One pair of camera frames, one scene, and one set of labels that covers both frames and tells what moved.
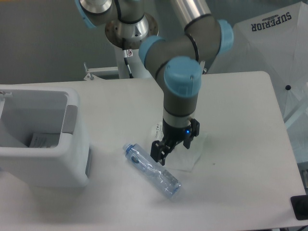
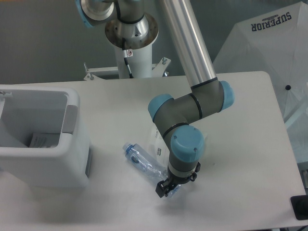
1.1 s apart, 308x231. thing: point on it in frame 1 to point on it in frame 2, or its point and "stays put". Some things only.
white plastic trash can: (41, 142) stays put
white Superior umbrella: (275, 42) stays put
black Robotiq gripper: (172, 135) to (162, 187)
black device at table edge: (300, 206) stays put
